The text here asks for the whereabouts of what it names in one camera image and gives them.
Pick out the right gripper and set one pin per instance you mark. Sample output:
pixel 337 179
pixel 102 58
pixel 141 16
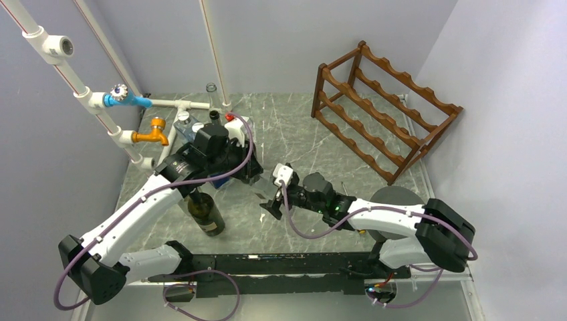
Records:
pixel 273 206

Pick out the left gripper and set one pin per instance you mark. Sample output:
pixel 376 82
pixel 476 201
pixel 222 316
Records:
pixel 249 171

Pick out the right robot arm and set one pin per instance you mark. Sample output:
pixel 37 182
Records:
pixel 423 233

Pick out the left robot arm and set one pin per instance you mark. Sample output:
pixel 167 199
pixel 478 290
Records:
pixel 98 263

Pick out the blue square bottle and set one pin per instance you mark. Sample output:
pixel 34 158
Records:
pixel 218 183

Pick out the dark green wine bottle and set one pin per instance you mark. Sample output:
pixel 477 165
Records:
pixel 215 117

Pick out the clear stoppered glass bottle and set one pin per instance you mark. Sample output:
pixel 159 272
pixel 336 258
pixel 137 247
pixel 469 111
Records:
pixel 187 125

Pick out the clear tall empty bottle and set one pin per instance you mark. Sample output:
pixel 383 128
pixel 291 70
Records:
pixel 215 99

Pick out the front green wine bottle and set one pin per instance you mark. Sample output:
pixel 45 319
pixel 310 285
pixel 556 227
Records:
pixel 202 208

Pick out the orange brass tap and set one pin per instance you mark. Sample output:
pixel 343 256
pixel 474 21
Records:
pixel 156 134

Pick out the yellow black screwdriver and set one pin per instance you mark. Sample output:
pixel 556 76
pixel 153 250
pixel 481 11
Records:
pixel 360 232

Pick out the blue tap valve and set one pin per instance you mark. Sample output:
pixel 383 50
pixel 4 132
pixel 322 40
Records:
pixel 120 95

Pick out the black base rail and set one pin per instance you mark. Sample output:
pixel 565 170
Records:
pixel 282 273

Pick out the white pvc pipe frame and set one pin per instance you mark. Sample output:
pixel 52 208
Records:
pixel 56 50

